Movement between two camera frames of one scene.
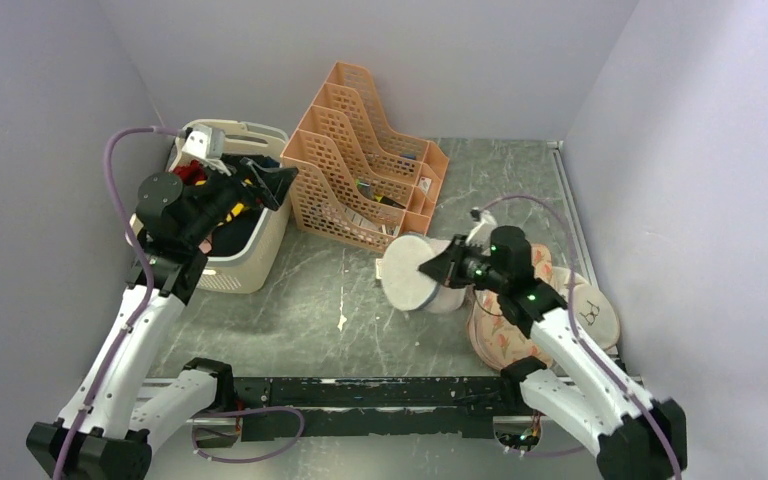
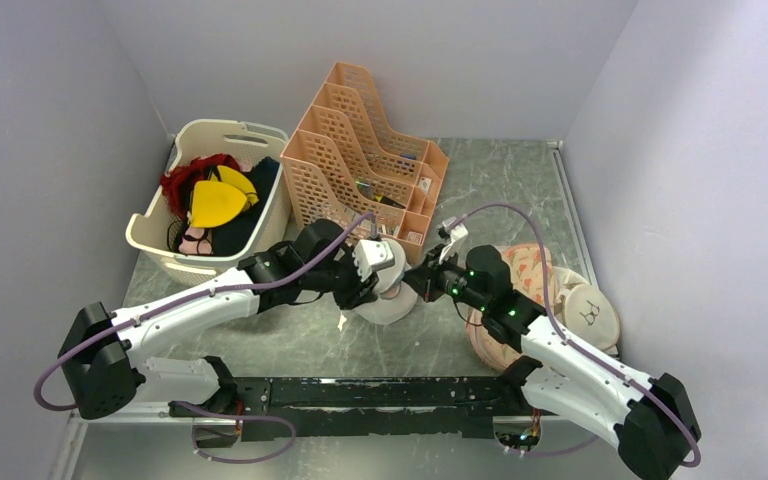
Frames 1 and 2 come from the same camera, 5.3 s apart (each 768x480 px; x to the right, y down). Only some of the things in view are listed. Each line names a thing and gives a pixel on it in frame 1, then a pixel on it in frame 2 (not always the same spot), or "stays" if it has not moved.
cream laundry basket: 269,256 stays
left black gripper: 272,182 -> 359,293
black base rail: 284,407 stays
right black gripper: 444,267 -> 424,278
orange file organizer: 352,181 stays
